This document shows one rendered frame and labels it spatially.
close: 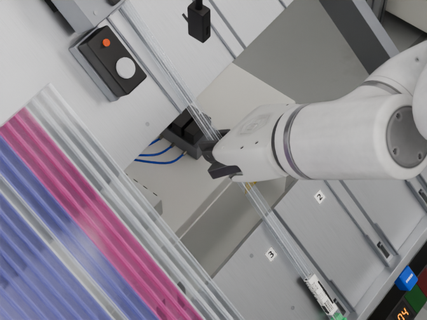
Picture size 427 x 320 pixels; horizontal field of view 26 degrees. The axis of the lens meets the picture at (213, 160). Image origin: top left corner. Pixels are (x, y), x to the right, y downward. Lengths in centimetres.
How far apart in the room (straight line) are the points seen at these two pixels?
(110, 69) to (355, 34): 43
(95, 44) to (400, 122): 35
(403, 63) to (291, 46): 151
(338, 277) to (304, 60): 125
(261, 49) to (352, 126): 156
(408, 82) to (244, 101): 65
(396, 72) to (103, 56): 32
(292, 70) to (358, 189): 116
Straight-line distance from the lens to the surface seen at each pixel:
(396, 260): 133
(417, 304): 139
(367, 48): 135
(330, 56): 246
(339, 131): 92
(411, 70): 97
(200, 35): 99
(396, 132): 90
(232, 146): 105
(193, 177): 150
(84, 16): 103
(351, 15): 133
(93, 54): 105
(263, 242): 120
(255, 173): 104
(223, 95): 159
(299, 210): 123
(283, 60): 244
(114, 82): 106
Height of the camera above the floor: 189
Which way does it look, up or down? 57 degrees down
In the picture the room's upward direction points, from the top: straight up
